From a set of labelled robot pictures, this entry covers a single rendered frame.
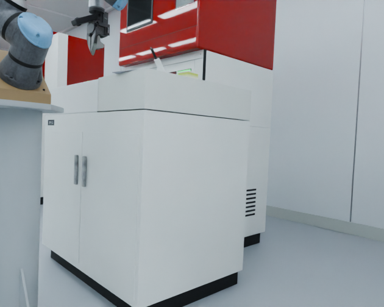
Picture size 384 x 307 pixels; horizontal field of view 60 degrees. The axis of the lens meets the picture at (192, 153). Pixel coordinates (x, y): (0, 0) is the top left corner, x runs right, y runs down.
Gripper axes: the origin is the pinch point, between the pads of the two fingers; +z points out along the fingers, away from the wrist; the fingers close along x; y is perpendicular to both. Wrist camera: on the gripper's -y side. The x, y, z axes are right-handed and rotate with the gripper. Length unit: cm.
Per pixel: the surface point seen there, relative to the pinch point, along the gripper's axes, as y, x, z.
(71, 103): -4.0, 11.4, 24.1
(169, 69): 59, 14, -4
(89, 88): -4.0, -6.8, 17.9
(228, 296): 44, -53, 111
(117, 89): -4.0, -31.4, 20.7
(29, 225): -32, -20, 73
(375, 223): 207, -62, 98
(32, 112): -32.3, -20.2, 31.7
